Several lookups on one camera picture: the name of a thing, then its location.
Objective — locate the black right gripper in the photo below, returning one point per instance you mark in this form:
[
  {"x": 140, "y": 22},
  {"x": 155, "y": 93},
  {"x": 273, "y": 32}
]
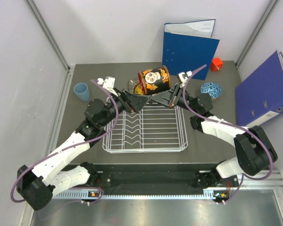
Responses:
[{"x": 168, "y": 98}]

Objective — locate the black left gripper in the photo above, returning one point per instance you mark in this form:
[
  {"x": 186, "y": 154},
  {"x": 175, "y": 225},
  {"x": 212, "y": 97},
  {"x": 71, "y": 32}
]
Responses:
[{"x": 135, "y": 102}]

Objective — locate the yellow plate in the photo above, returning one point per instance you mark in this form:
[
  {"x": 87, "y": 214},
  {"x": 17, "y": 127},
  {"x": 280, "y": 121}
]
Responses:
[{"x": 138, "y": 90}]

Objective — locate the dark brown mug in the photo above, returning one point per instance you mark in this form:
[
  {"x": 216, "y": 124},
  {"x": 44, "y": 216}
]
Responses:
[{"x": 153, "y": 81}]

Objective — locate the white wire dish rack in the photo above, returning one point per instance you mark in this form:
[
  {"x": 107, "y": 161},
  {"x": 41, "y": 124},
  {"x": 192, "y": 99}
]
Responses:
[{"x": 154, "y": 129}]

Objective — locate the blue patterned bowl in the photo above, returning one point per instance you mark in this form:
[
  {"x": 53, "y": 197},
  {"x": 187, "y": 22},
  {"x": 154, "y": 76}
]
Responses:
[{"x": 213, "y": 89}]

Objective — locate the light blue cup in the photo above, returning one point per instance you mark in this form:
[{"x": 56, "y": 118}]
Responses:
[{"x": 82, "y": 91}]

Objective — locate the black square plate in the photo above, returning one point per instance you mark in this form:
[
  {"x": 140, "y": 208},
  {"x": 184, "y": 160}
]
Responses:
[{"x": 131, "y": 84}]

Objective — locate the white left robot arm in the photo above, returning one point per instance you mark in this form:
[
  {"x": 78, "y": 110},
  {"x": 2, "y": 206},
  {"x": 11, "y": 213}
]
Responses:
[{"x": 40, "y": 182}]

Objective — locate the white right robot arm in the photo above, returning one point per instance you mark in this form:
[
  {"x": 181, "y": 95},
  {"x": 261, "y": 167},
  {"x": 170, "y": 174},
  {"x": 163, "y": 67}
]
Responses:
[{"x": 254, "y": 151}]

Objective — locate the blue standing binder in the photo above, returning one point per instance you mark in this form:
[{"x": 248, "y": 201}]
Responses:
[{"x": 188, "y": 46}]

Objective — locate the small orange object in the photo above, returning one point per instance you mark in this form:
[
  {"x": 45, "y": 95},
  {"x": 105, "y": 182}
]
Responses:
[{"x": 216, "y": 64}]

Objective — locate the purple leaning binder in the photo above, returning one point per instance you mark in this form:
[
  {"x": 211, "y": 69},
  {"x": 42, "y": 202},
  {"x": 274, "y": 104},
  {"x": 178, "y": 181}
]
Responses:
[{"x": 259, "y": 97}]

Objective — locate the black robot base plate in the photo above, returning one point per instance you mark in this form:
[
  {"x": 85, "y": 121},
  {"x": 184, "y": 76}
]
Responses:
[{"x": 194, "y": 175}]

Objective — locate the slotted cable duct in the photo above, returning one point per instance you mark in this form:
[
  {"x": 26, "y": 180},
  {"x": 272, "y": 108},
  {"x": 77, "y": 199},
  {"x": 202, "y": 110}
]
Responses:
[{"x": 93, "y": 194}]

